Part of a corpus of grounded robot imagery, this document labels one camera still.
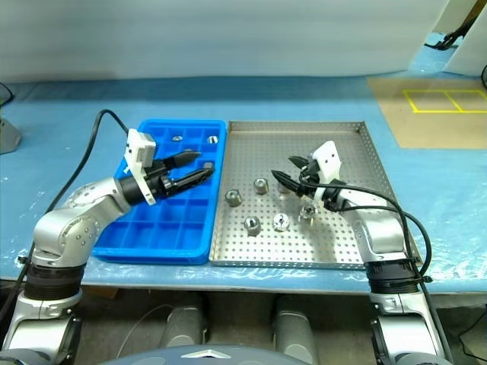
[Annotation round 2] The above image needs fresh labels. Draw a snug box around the metal nut bottom left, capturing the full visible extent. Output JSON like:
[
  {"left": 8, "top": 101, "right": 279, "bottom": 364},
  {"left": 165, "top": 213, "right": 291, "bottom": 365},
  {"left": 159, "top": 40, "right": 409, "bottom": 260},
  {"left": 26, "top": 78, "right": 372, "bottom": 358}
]
[{"left": 243, "top": 215, "right": 261, "bottom": 236}]

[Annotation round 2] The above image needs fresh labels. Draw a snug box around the grey metal stand base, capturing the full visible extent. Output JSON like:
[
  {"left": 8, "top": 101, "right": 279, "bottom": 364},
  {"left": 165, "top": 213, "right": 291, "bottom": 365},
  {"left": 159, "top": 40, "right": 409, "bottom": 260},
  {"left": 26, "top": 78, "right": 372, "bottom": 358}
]
[{"left": 0, "top": 117, "right": 22, "bottom": 155}]

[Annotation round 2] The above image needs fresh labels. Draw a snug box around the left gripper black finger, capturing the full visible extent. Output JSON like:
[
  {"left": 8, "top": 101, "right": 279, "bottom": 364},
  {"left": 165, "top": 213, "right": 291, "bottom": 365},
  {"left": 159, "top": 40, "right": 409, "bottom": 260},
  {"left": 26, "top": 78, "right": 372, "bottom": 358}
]
[
  {"left": 163, "top": 150, "right": 201, "bottom": 171},
  {"left": 167, "top": 168, "right": 215, "bottom": 195}
]

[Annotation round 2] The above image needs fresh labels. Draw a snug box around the white foam board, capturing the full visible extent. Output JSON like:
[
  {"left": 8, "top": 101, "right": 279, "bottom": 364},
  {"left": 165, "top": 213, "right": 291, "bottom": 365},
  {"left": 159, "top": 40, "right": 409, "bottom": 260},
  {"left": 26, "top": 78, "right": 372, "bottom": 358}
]
[{"left": 444, "top": 0, "right": 487, "bottom": 77}]

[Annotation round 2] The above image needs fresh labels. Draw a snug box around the black stand foot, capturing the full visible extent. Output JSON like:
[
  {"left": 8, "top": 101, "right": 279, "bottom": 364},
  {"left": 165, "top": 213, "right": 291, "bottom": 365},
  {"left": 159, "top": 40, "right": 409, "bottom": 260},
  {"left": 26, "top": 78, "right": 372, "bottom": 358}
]
[{"left": 425, "top": 32, "right": 463, "bottom": 50}]

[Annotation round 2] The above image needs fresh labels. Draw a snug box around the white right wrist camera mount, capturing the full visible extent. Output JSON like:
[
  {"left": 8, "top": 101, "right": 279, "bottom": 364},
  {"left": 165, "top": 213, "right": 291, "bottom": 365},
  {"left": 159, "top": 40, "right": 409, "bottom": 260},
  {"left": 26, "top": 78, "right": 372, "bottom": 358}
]
[{"left": 310, "top": 140, "right": 342, "bottom": 208}]

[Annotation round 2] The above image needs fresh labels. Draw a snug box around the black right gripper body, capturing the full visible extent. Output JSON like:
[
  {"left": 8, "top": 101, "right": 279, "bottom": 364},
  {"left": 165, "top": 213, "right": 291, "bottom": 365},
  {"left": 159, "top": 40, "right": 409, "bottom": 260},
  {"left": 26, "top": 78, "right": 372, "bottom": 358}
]
[{"left": 299, "top": 156, "right": 325, "bottom": 195}]

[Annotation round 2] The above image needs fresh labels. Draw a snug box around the blue foam table cover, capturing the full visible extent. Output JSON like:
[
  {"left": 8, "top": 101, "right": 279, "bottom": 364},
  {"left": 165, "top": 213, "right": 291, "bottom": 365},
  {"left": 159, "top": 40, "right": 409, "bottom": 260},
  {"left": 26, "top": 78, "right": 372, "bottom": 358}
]
[{"left": 0, "top": 32, "right": 487, "bottom": 294}]

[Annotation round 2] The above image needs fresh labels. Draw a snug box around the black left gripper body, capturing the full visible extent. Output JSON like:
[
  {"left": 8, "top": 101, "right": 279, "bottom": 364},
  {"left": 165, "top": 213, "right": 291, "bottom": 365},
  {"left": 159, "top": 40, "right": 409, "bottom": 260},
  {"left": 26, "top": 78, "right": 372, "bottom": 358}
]
[{"left": 142, "top": 158, "right": 175, "bottom": 199}]

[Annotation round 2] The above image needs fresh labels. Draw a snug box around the dark grey robot chest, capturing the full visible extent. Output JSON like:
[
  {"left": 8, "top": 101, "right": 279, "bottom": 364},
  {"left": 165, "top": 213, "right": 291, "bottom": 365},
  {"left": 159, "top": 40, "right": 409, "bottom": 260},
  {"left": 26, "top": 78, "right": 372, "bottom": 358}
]
[{"left": 102, "top": 344, "right": 290, "bottom": 365}]

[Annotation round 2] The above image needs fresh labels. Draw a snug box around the blue compartment tray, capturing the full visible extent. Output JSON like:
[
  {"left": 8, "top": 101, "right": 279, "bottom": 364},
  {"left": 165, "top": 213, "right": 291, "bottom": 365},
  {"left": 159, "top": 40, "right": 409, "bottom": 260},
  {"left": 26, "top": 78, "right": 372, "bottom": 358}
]
[{"left": 92, "top": 119, "right": 229, "bottom": 266}]

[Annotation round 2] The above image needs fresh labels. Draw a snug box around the metal nut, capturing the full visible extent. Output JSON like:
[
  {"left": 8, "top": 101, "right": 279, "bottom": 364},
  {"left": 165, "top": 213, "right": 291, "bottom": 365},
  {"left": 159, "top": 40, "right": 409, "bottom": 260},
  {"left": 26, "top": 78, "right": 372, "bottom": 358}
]
[
  {"left": 224, "top": 189, "right": 244, "bottom": 208},
  {"left": 243, "top": 215, "right": 261, "bottom": 236}
]

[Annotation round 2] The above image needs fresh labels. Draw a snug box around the thin white cable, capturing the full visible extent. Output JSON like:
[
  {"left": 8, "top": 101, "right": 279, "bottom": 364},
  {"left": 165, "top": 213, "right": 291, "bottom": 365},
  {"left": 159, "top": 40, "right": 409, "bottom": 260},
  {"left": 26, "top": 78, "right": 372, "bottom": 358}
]
[{"left": 116, "top": 303, "right": 168, "bottom": 358}]

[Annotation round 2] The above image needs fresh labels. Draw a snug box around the perforated metal tray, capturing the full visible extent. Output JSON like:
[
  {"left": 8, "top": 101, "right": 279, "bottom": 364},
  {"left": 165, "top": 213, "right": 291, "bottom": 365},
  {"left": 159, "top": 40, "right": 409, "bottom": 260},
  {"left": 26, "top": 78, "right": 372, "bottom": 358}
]
[{"left": 208, "top": 120, "right": 422, "bottom": 271}]

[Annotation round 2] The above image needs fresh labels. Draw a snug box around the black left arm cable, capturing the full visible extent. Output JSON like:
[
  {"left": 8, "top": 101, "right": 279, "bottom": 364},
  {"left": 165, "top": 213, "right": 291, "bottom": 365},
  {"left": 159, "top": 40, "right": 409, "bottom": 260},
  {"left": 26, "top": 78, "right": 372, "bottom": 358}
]
[{"left": 0, "top": 109, "right": 130, "bottom": 316}]

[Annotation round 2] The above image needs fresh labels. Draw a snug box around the brown cardboard sheet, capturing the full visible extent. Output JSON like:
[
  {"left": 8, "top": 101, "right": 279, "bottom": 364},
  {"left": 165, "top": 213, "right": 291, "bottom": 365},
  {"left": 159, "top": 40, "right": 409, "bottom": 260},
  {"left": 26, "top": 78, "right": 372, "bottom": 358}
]
[{"left": 367, "top": 78, "right": 487, "bottom": 150}]

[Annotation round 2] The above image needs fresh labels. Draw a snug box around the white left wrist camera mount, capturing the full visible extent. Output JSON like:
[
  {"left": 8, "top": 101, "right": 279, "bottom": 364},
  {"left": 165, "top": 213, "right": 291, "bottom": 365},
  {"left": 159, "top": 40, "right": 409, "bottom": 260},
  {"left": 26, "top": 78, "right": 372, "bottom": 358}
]
[{"left": 122, "top": 128, "right": 157, "bottom": 206}]

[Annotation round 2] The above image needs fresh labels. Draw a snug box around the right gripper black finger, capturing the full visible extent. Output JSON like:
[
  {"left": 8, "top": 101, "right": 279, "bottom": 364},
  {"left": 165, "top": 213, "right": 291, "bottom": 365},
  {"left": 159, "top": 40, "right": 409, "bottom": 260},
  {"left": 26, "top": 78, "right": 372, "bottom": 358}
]
[
  {"left": 269, "top": 169, "right": 308, "bottom": 199},
  {"left": 288, "top": 154, "right": 311, "bottom": 171}
]

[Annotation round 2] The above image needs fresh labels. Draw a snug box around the grey rounded cylinder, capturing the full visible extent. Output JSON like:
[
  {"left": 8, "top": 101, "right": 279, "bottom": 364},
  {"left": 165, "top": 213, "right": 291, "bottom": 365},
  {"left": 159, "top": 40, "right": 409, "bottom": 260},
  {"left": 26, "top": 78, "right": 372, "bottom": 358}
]
[
  {"left": 161, "top": 294, "right": 208, "bottom": 347},
  {"left": 273, "top": 294, "right": 319, "bottom": 354}
]

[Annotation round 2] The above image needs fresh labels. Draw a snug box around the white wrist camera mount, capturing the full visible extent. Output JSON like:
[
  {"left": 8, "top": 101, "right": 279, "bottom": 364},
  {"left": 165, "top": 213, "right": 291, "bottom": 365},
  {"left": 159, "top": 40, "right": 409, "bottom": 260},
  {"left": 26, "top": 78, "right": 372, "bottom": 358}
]
[
  {"left": 310, "top": 140, "right": 342, "bottom": 208},
  {"left": 122, "top": 128, "right": 157, "bottom": 206}
]

